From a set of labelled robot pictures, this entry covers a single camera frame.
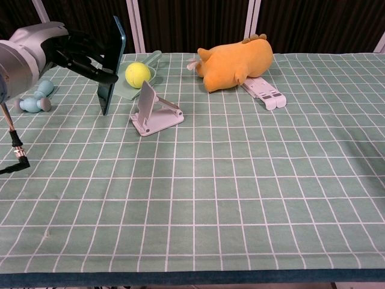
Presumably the green plastic dustpan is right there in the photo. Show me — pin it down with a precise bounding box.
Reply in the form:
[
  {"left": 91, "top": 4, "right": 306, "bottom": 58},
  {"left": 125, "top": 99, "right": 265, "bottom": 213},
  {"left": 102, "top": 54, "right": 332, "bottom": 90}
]
[{"left": 112, "top": 50, "right": 163, "bottom": 101}]

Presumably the copper cable with black plug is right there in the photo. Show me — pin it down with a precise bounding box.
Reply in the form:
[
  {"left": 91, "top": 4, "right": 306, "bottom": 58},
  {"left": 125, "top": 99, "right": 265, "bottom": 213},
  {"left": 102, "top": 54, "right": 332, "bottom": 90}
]
[{"left": 0, "top": 102, "right": 31, "bottom": 176}]

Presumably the yellow tennis ball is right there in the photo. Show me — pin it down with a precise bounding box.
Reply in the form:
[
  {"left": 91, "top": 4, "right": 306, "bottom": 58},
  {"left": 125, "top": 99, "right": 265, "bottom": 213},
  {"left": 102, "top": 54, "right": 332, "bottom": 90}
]
[{"left": 125, "top": 61, "right": 152, "bottom": 89}]

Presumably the orange plush animal toy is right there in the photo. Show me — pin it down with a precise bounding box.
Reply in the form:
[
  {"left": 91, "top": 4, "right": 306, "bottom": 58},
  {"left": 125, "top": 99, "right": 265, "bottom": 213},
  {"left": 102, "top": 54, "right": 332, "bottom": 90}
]
[{"left": 185, "top": 33, "right": 274, "bottom": 94}]

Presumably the black smartphone blue case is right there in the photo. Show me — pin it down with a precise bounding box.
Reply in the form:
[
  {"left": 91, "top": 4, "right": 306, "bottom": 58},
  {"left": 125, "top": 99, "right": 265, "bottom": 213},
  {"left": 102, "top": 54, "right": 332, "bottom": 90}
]
[{"left": 97, "top": 15, "right": 126, "bottom": 116}]

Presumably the white folding phone stand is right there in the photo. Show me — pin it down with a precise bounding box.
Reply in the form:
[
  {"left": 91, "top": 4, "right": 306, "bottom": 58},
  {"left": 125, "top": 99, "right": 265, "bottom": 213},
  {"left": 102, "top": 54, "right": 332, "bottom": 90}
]
[{"left": 129, "top": 79, "right": 185, "bottom": 138}]

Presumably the white folded laptop stand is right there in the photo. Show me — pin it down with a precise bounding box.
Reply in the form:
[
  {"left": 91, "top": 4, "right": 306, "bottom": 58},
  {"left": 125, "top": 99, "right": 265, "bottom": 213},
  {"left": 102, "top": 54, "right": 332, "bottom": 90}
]
[{"left": 240, "top": 76, "right": 287, "bottom": 111}]

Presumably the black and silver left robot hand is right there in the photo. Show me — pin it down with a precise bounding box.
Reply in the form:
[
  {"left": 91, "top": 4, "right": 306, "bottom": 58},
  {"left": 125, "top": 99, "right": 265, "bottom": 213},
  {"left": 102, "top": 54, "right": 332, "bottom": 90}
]
[{"left": 10, "top": 21, "right": 120, "bottom": 87}]

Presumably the dark pleated curtain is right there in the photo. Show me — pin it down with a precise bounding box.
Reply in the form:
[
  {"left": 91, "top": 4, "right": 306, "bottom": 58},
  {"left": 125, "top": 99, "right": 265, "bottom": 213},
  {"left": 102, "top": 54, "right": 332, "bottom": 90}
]
[{"left": 0, "top": 0, "right": 385, "bottom": 57}]

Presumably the light blue toy hammer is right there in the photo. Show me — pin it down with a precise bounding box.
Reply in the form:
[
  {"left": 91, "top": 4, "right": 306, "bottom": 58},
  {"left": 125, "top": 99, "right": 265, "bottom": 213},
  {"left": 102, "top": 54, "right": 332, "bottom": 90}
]
[{"left": 13, "top": 79, "right": 55, "bottom": 114}]

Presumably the green checked tablecloth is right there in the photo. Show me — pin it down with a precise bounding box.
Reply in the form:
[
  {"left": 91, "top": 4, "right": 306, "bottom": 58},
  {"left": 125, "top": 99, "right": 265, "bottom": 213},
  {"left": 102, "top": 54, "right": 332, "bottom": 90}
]
[{"left": 0, "top": 52, "right": 385, "bottom": 285}]

